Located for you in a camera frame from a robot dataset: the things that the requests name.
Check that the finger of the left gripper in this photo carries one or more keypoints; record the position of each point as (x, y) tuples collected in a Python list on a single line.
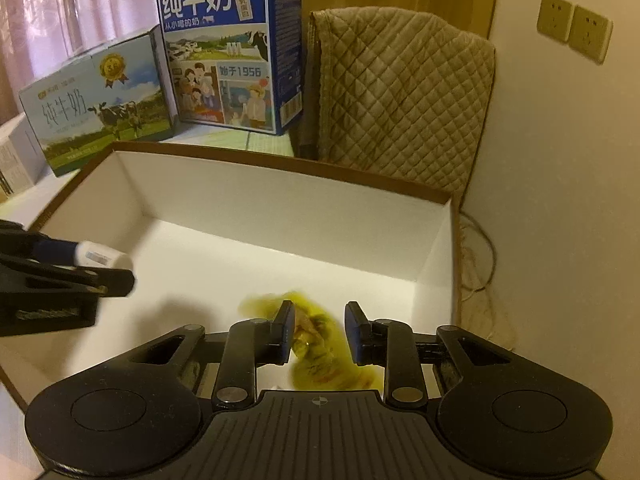
[(25, 276)]

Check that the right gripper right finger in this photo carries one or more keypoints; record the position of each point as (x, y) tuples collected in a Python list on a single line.
[(389, 344)]

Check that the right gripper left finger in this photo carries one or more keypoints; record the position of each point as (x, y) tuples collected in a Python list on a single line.
[(247, 346)]

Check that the white ointment tube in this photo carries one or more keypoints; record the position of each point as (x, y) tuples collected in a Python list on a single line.
[(89, 254)]

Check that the yellow snack packet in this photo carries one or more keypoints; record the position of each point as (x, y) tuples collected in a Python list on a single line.
[(322, 356)]

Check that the brown white cardboard box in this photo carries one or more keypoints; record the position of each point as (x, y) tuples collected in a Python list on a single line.
[(207, 228)]

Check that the small white carton box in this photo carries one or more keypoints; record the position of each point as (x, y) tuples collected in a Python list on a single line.
[(21, 158)]

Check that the green cow milk box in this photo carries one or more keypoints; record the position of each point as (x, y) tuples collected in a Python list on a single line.
[(116, 91)]

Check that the quilted beige chair cover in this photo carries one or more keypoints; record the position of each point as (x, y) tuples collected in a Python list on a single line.
[(399, 93)]

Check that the blue milk carton box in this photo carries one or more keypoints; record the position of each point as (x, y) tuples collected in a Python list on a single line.
[(235, 63)]

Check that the pink curtain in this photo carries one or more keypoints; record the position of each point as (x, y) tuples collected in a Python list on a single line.
[(39, 35)]

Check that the beige wall socket left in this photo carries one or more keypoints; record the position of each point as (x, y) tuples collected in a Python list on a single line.
[(555, 18)]

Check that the beige wall socket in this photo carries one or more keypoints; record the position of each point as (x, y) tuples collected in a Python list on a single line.
[(555, 18), (590, 34)]

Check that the beige wall socket right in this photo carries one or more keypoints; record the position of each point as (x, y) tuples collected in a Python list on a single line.
[(590, 34)]

